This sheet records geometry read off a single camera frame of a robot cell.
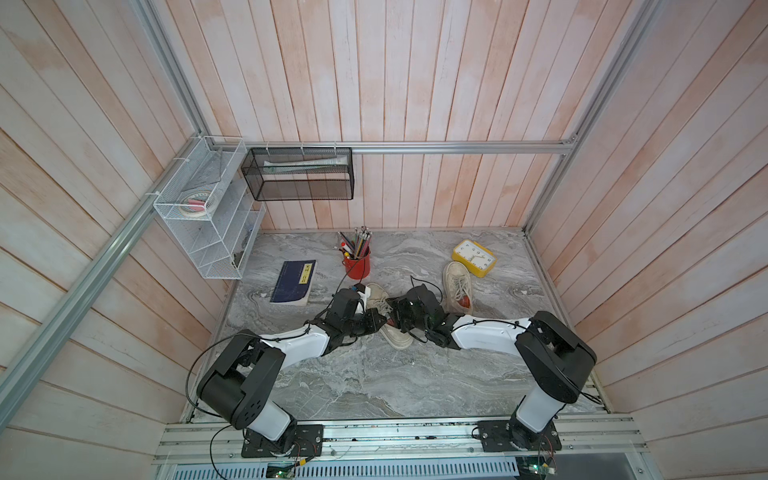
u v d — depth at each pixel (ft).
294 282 3.41
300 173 3.23
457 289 3.08
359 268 3.42
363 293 2.74
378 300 3.06
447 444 2.40
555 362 1.53
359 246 3.22
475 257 3.55
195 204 2.39
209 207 2.38
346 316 2.35
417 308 2.27
